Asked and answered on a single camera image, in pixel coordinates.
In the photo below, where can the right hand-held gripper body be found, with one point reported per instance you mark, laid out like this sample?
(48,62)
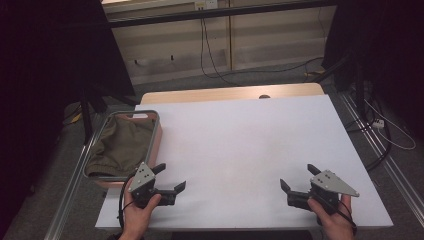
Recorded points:
(330,183)

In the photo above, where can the pink basket with grey rim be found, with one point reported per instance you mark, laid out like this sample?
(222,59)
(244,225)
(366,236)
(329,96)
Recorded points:
(156,140)

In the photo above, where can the black metal stand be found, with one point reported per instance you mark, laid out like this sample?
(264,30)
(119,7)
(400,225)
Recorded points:
(87,123)
(359,86)

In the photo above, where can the white wall socket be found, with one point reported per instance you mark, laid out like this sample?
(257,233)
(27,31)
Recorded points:
(206,4)

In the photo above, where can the black curtain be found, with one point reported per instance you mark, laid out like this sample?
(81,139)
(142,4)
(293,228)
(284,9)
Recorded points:
(43,83)
(386,43)

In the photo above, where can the person's left hand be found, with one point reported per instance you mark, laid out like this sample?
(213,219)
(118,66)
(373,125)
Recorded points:
(135,221)

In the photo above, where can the dark round table grommet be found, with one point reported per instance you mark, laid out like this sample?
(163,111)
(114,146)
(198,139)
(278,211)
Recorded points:
(264,96)

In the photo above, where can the olive green pants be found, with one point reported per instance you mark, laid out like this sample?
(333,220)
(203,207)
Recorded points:
(121,146)

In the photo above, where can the white power adapter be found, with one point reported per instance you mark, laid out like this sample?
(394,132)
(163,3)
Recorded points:
(378,124)

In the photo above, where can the white table mat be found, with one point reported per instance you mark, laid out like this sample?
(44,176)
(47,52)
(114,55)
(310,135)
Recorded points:
(240,146)

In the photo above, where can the black horizontal bar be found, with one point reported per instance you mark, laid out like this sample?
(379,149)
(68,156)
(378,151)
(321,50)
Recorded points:
(213,14)

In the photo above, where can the yellow floor tape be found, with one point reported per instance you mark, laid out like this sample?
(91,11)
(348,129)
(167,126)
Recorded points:
(316,72)
(76,118)

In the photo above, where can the person's right hand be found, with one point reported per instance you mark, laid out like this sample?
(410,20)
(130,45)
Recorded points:
(336,226)

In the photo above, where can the light wooden table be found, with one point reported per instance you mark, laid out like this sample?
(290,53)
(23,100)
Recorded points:
(206,95)

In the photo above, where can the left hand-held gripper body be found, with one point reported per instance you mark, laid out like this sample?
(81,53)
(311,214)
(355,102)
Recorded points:
(142,176)

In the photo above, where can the aluminium floor rail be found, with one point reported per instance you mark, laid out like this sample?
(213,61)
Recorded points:
(396,173)
(68,196)

